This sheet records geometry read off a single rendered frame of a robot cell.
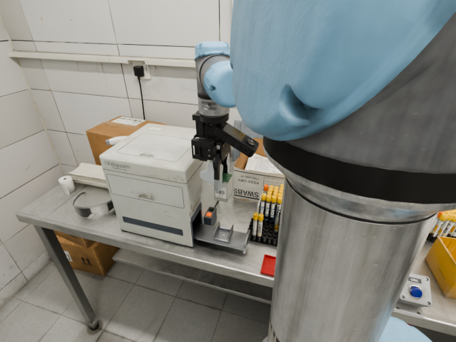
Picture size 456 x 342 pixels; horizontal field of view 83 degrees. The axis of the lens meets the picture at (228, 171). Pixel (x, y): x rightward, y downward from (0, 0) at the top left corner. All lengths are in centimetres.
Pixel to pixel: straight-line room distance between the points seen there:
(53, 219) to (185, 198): 58
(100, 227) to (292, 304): 90
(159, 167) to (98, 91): 97
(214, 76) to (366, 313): 38
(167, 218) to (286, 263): 67
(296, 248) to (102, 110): 156
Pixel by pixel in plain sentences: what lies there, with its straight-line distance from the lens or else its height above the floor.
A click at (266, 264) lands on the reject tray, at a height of 88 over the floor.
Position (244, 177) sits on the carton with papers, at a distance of 100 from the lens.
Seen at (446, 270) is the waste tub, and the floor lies 93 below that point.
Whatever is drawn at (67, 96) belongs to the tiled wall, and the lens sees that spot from 180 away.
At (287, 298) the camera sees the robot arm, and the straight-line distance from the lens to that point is 21.
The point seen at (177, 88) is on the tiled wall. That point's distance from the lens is 135.
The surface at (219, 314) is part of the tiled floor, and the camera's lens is 175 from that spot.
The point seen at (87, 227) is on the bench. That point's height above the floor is 87.
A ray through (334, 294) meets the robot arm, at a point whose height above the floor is 139.
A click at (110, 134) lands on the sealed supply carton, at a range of 130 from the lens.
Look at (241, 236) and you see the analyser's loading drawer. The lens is 85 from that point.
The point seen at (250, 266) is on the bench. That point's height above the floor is 87.
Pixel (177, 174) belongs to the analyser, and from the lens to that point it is 71.
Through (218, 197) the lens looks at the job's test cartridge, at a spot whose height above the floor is 109.
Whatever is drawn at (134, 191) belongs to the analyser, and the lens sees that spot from 83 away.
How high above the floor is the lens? 153
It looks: 32 degrees down
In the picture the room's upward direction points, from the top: straight up
